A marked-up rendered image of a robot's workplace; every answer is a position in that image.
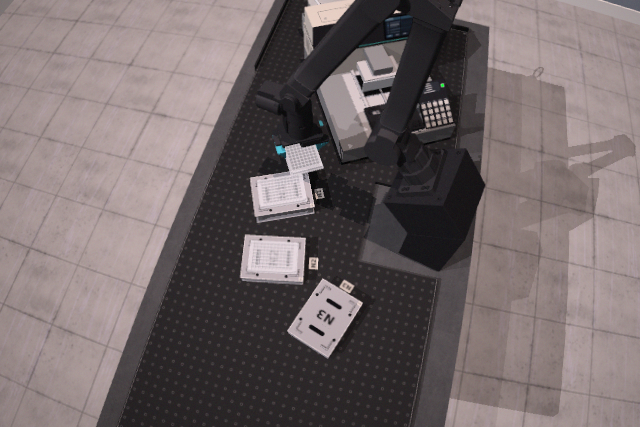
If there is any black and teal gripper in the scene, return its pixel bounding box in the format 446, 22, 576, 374
272, 116, 329, 158

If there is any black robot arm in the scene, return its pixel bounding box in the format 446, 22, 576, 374
256, 0, 463, 197

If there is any white multi-well plate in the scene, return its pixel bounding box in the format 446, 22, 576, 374
257, 174, 307, 209
247, 240, 299, 275
285, 143, 324, 177

